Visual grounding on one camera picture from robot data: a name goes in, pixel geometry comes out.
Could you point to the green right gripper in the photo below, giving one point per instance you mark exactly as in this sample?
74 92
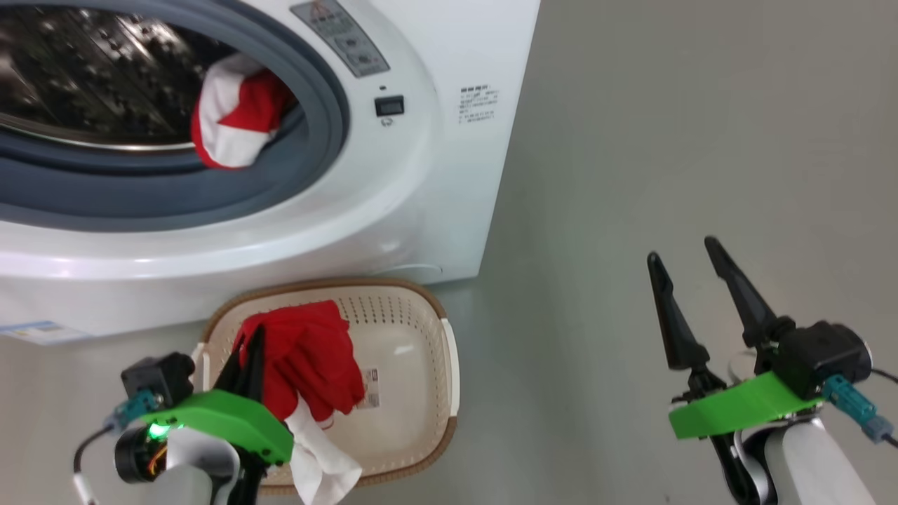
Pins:
744 410

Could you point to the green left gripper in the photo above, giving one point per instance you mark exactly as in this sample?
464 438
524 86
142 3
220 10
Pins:
224 417

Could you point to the red and white garment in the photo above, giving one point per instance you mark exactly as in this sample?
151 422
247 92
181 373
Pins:
309 358
235 119

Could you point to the cream perforated laundry basket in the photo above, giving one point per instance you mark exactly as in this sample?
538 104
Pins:
414 365

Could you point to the white front-load washing machine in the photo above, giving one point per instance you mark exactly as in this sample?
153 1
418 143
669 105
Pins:
393 182

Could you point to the black door latch socket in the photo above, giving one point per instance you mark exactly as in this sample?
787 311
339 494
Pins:
389 106

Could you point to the paper label sticker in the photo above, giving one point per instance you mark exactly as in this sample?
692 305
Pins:
370 389

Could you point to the blue energy label sticker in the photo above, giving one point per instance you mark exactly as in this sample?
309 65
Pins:
38 331

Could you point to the small printed text label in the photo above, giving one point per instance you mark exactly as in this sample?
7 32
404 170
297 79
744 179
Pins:
478 105

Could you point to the grey warning label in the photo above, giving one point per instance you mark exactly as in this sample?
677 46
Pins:
344 38

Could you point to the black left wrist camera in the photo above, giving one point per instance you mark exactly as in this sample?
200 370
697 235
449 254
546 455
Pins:
158 379

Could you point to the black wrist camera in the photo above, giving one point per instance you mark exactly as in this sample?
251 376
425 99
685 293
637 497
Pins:
158 379
821 354

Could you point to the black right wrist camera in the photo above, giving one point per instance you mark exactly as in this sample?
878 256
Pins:
821 354

